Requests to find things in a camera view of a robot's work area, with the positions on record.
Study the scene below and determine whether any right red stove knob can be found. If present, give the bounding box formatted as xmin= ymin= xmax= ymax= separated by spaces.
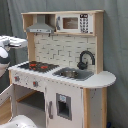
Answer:
xmin=33 ymin=81 xmax=38 ymax=87

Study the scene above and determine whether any red stove knob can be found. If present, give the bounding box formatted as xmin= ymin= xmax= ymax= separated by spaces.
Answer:
xmin=14 ymin=76 xmax=20 ymax=82
xmin=33 ymin=81 xmax=38 ymax=87

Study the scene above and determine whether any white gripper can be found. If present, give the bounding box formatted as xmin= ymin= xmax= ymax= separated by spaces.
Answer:
xmin=0 ymin=35 xmax=28 ymax=48

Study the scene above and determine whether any black toy faucet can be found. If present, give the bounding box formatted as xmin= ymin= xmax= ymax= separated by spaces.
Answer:
xmin=77 ymin=50 xmax=95 ymax=70

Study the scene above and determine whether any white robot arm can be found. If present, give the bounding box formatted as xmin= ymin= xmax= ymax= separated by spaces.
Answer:
xmin=0 ymin=36 xmax=37 ymax=128

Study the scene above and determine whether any grey range hood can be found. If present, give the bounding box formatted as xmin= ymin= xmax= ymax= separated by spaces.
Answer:
xmin=26 ymin=15 xmax=54 ymax=34

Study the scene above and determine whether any wooden toy kitchen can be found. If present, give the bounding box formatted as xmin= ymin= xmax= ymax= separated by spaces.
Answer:
xmin=7 ymin=9 xmax=117 ymax=128

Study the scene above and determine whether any left red stove knob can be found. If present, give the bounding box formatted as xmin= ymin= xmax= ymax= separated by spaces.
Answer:
xmin=14 ymin=76 xmax=20 ymax=82

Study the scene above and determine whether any black stove top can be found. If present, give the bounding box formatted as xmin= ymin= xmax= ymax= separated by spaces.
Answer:
xmin=21 ymin=61 xmax=57 ymax=73

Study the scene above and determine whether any grey toy sink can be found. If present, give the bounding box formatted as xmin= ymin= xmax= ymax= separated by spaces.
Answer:
xmin=54 ymin=67 xmax=93 ymax=81

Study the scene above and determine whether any white microwave door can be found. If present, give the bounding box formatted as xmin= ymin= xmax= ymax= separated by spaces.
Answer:
xmin=56 ymin=14 xmax=80 ymax=33

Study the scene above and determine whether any white oven door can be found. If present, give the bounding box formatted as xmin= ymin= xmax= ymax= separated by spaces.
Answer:
xmin=0 ymin=84 xmax=15 ymax=105

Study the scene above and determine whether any white cabinet door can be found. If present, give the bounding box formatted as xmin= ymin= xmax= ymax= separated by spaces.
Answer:
xmin=46 ymin=82 xmax=83 ymax=128

